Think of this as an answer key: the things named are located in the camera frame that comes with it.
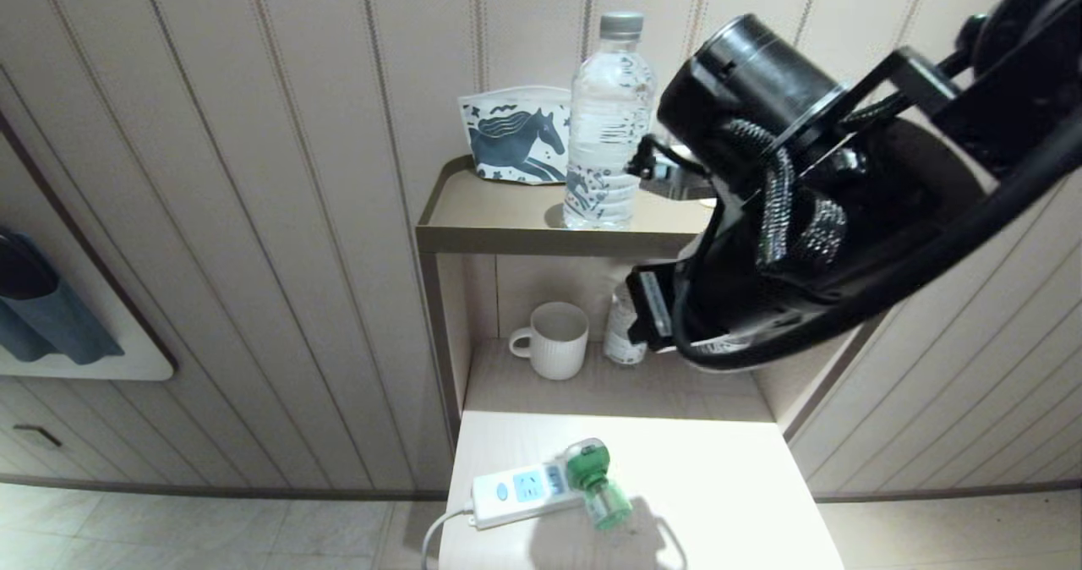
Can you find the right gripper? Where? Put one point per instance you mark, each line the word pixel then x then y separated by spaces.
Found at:
pixel 744 287

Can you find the beige wooden bedside shelf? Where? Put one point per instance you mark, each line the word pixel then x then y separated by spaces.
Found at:
pixel 524 241

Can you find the white ribbed mug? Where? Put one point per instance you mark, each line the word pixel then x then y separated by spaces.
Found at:
pixel 558 342

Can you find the green mosquito repellent device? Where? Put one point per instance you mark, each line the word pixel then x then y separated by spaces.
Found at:
pixel 593 474

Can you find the white pouch with horse print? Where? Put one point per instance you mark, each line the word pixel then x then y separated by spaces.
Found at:
pixel 516 139

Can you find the white power strip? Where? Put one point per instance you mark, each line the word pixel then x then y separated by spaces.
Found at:
pixel 517 492

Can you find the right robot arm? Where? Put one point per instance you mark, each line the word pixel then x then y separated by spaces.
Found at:
pixel 748 88

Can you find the small bottle with white label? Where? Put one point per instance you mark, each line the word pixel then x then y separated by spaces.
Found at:
pixel 624 340

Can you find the clear plastic water bottle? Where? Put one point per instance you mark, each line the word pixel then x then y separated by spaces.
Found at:
pixel 609 113

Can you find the blue cloth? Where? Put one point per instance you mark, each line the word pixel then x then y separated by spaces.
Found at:
pixel 59 325

